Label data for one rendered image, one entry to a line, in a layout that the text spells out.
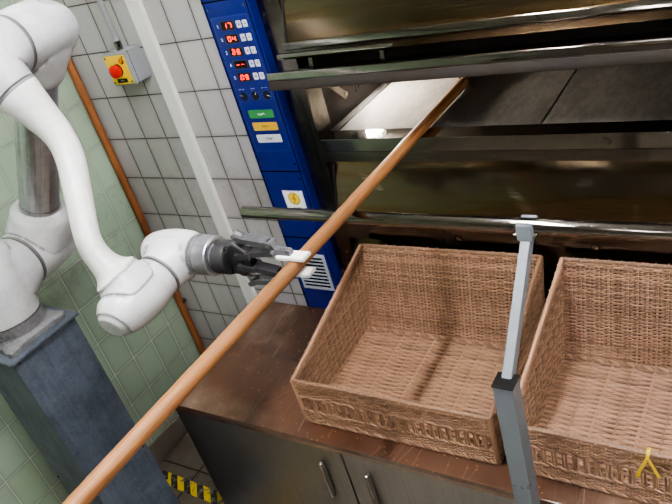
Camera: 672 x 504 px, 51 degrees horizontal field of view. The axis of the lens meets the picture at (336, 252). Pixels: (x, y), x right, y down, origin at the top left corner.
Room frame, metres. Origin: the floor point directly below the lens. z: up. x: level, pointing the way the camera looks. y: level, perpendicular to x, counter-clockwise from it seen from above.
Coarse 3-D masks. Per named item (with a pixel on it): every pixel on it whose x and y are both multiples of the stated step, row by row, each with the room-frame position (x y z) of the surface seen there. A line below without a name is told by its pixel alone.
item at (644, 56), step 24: (480, 48) 1.59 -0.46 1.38; (504, 48) 1.52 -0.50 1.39; (528, 48) 1.46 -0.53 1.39; (384, 72) 1.54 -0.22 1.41; (408, 72) 1.51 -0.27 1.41; (432, 72) 1.47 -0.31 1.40; (456, 72) 1.43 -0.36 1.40; (480, 72) 1.40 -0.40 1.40; (504, 72) 1.37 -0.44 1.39; (528, 72) 1.34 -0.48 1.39
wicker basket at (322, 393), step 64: (384, 256) 1.75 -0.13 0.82; (448, 256) 1.63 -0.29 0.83; (512, 256) 1.52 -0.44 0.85; (320, 320) 1.59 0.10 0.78; (384, 320) 1.73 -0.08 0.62; (448, 320) 1.60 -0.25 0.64; (320, 384) 1.39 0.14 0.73; (384, 384) 1.49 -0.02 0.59; (448, 384) 1.41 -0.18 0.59; (448, 448) 1.19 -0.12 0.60
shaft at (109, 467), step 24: (456, 96) 1.84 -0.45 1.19; (432, 120) 1.71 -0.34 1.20; (408, 144) 1.60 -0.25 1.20; (384, 168) 1.50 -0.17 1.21; (360, 192) 1.41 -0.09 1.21; (336, 216) 1.33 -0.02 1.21; (312, 240) 1.26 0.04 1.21; (288, 264) 1.19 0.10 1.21; (264, 288) 1.13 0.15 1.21; (240, 336) 1.04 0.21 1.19; (216, 360) 0.98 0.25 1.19; (192, 384) 0.93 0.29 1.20; (168, 408) 0.89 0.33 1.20; (144, 432) 0.84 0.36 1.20; (120, 456) 0.81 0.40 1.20; (96, 480) 0.77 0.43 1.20
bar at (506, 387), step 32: (384, 224) 1.34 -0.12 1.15; (416, 224) 1.29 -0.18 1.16; (448, 224) 1.24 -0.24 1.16; (480, 224) 1.20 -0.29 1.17; (512, 224) 1.16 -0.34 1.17; (544, 224) 1.12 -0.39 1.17; (576, 224) 1.08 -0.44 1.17; (608, 224) 1.05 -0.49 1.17; (640, 224) 1.02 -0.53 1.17; (512, 320) 1.05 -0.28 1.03; (512, 352) 1.01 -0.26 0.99; (512, 384) 0.97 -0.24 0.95; (512, 416) 0.96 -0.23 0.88; (512, 448) 0.97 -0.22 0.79; (512, 480) 0.97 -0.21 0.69
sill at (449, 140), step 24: (336, 144) 1.84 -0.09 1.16; (360, 144) 1.79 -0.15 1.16; (384, 144) 1.74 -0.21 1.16; (432, 144) 1.66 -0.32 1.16; (456, 144) 1.61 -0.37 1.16; (480, 144) 1.57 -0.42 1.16; (504, 144) 1.54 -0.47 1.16; (528, 144) 1.50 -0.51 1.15; (552, 144) 1.46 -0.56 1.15; (576, 144) 1.43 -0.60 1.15; (600, 144) 1.40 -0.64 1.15; (624, 144) 1.36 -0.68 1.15; (648, 144) 1.33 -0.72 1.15
